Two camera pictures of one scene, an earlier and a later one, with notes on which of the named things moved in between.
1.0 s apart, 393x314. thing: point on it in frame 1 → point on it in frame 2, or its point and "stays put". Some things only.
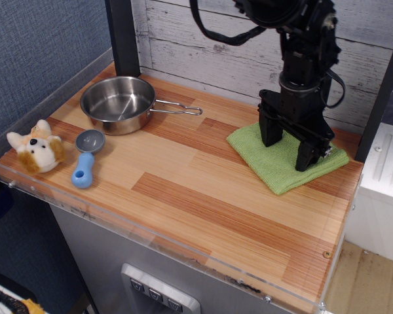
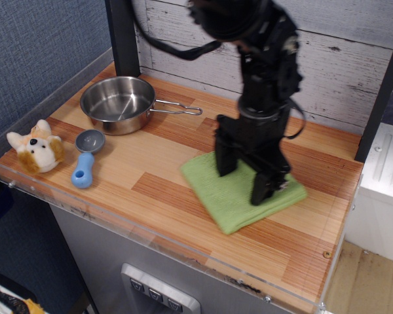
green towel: (276, 164) → (228, 198)
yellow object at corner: (33, 307) stays put
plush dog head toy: (38, 151) stays put
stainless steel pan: (121, 105) stays put
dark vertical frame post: (121, 23) stays put
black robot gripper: (302, 107) → (255, 143)
